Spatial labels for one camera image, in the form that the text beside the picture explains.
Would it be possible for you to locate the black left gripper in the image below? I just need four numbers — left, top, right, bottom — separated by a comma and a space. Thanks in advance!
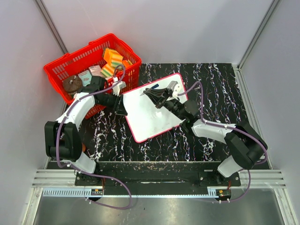
97, 92, 127, 116

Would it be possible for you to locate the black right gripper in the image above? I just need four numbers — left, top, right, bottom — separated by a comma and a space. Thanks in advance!
144, 87, 186, 121

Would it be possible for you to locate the blue capped whiteboard marker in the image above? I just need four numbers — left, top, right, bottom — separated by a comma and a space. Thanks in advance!
140, 83, 160, 97

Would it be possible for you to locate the pink framed whiteboard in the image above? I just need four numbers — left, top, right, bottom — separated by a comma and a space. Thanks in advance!
123, 73, 186, 143

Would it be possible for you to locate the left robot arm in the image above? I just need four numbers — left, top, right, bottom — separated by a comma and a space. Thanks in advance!
45, 77, 128, 185

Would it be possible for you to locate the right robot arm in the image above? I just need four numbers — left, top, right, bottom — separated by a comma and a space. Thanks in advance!
143, 88, 268, 186

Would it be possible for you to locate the striped sponge block lower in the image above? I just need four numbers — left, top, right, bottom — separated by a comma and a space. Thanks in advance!
101, 63, 116, 78

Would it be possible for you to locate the striped sponge block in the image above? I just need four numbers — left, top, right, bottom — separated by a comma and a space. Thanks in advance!
110, 53, 123, 68
101, 63, 116, 78

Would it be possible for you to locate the red plastic basket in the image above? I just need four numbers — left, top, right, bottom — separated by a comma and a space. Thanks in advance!
44, 33, 142, 105

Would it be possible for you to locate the pink small box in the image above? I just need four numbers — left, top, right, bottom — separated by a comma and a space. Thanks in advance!
89, 65, 103, 76

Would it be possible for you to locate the teal small box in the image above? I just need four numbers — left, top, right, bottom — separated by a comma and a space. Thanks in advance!
78, 70, 92, 86

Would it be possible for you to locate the brown round doughnut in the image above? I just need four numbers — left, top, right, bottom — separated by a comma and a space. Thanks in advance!
62, 75, 83, 94

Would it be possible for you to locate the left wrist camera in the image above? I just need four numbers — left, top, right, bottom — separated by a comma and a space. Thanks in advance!
112, 77, 127, 96

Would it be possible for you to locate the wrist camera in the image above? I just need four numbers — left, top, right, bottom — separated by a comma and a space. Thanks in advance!
112, 77, 127, 96
167, 81, 181, 98

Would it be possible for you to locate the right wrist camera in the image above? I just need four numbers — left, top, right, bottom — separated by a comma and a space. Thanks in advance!
167, 81, 181, 98

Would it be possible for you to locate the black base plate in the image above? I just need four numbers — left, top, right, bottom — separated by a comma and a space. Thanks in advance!
75, 162, 241, 196

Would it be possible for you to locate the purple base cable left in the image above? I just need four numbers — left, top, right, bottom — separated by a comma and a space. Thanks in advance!
82, 173, 135, 210

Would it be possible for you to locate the aluminium rail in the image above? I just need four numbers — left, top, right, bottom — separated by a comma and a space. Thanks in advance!
32, 170, 286, 198

